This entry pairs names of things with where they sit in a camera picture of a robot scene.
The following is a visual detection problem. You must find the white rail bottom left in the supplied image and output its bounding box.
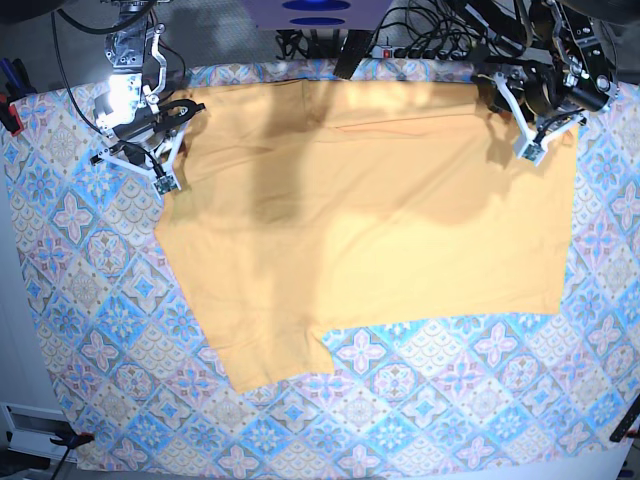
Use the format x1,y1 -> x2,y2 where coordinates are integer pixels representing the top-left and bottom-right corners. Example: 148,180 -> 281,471
1,402 -> 71,460

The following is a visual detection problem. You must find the red clamp left edge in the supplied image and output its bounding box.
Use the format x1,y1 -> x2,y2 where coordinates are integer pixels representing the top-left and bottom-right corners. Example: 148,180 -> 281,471
0,102 -> 24,136

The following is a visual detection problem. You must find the white power strip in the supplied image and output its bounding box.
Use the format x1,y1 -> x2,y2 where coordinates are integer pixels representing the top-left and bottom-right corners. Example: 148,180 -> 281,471
370,45 -> 408,60

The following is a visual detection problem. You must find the orange black clamp bottom left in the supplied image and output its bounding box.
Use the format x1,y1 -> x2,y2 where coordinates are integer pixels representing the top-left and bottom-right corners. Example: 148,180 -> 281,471
49,431 -> 95,480

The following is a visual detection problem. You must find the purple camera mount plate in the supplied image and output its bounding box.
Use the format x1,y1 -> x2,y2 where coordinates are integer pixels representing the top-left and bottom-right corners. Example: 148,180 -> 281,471
242,0 -> 391,30

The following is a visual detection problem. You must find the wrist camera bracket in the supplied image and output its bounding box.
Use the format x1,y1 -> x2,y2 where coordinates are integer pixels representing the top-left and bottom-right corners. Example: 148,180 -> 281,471
492,72 -> 586,166
90,123 -> 189,197

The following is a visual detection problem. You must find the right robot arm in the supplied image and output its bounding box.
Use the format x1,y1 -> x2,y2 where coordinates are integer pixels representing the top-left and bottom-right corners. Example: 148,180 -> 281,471
93,1 -> 205,165

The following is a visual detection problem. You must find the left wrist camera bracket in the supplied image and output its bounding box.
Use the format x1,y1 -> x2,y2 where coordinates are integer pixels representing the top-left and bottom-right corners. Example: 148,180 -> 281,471
492,72 -> 586,166

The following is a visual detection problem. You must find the black clamp top centre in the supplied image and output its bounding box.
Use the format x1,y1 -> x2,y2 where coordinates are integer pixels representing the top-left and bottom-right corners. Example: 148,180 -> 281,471
333,30 -> 373,80

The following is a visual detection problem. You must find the patterned blue tablecloth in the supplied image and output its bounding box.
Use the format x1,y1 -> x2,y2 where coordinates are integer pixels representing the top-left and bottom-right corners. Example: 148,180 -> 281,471
1,61 -> 639,479

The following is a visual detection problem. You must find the blue handled tools left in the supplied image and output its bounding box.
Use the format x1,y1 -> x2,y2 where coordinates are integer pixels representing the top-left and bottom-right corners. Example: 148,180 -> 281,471
1,58 -> 37,99

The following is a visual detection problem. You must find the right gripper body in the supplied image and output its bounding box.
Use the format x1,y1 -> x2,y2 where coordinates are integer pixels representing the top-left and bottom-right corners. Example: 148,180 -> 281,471
112,99 -> 206,155

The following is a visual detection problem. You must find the black clamp right edge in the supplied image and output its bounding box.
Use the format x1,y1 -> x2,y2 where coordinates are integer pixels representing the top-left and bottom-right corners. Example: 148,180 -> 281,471
609,403 -> 639,443

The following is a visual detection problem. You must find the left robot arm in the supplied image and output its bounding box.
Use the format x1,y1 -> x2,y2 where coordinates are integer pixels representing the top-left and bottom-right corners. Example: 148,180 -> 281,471
472,1 -> 618,129

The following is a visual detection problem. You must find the yellow T-shirt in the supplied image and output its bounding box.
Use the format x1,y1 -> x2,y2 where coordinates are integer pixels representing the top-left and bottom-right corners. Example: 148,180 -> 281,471
154,80 -> 578,393

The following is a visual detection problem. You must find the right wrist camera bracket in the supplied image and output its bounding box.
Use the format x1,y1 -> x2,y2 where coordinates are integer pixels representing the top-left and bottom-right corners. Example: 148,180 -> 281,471
90,123 -> 189,197

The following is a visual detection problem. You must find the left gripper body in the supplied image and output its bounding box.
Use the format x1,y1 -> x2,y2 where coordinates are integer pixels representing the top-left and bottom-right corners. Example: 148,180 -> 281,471
504,62 -> 565,123

